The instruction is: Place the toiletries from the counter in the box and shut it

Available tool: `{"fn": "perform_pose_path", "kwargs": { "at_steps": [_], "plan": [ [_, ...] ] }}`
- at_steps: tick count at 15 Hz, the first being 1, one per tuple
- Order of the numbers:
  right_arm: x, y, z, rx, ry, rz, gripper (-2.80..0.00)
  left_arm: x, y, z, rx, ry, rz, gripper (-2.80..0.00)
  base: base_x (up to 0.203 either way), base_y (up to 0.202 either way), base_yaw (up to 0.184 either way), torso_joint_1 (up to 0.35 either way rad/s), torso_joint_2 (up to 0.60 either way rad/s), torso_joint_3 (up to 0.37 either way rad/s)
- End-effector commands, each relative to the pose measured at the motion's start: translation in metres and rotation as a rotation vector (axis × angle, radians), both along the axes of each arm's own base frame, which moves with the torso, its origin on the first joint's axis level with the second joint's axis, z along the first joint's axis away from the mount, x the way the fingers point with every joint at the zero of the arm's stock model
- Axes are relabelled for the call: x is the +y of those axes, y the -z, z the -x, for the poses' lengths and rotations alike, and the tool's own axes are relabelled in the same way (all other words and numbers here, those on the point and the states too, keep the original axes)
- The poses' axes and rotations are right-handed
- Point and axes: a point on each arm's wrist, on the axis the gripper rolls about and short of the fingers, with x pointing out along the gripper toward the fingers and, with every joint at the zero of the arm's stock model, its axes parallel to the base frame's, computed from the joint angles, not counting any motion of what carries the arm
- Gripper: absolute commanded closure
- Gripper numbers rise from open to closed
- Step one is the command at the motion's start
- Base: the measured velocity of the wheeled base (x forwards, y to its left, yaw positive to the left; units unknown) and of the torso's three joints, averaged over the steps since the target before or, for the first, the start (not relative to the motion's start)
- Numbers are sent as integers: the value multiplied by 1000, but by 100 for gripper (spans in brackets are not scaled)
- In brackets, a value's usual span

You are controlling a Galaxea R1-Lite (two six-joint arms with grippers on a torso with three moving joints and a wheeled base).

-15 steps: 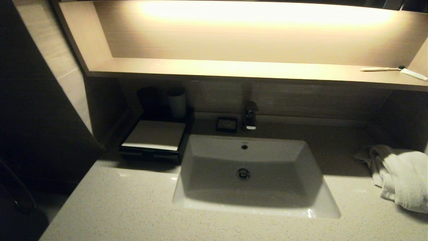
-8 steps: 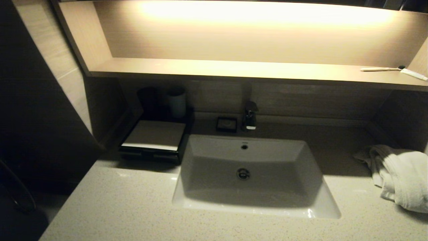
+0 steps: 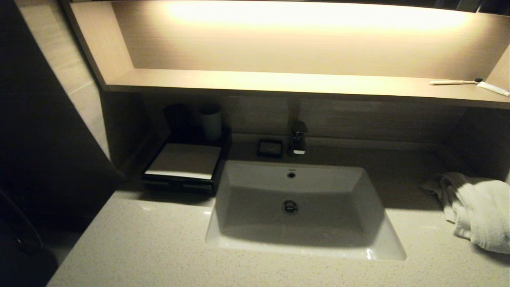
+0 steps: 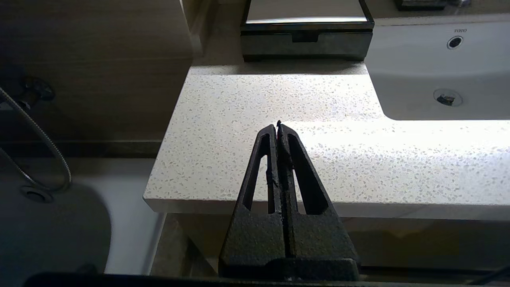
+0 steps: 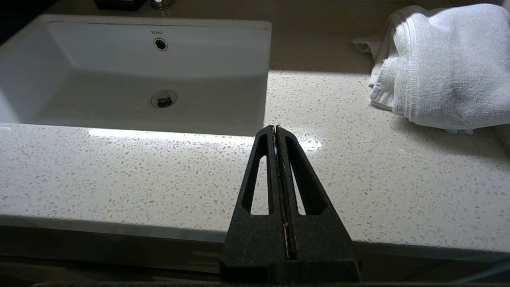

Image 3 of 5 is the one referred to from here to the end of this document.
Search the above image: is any white folded towel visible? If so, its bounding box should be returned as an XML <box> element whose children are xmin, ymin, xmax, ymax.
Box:
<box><xmin>420</xmin><ymin>172</ymin><xmax>510</xmax><ymax>255</ymax></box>

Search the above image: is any small black soap dish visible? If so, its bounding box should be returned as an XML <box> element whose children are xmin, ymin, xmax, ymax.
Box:
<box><xmin>257</xmin><ymin>138</ymin><xmax>284</xmax><ymax>158</ymax></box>

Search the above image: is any dark plastic cup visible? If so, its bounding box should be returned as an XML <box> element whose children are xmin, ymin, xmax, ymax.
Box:
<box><xmin>163</xmin><ymin>104</ymin><xmax>192</xmax><ymax>134</ymax></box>

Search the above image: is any black amenity box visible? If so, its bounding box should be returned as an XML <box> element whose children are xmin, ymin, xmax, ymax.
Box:
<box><xmin>141</xmin><ymin>127</ymin><xmax>232</xmax><ymax>197</ymax></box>

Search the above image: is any white ceramic sink basin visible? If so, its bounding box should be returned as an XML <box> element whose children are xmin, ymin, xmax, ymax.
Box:
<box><xmin>204</xmin><ymin>159</ymin><xmax>408</xmax><ymax>261</ymax></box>

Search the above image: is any chrome faucet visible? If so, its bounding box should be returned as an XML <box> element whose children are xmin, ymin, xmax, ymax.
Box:
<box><xmin>290</xmin><ymin>121</ymin><xmax>308</xmax><ymax>155</ymax></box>

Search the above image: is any grey plastic cup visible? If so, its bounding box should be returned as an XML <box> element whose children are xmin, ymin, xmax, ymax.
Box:
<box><xmin>199</xmin><ymin>104</ymin><xmax>222</xmax><ymax>141</ymax></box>

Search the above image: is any white toothbrush dark head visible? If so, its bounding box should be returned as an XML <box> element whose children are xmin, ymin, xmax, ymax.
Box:
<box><xmin>430</xmin><ymin>77</ymin><xmax>484</xmax><ymax>86</ymax></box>

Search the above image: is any lit wooden wall shelf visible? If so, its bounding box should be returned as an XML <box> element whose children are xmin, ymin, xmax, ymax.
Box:
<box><xmin>60</xmin><ymin>0</ymin><xmax>510</xmax><ymax>110</ymax></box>

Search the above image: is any white toothpaste tube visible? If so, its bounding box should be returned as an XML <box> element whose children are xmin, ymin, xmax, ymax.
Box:
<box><xmin>477</xmin><ymin>81</ymin><xmax>510</xmax><ymax>97</ymax></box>

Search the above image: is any thin dark curved cable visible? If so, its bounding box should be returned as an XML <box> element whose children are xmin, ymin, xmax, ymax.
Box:
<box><xmin>0</xmin><ymin>189</ymin><xmax>44</xmax><ymax>254</ymax></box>

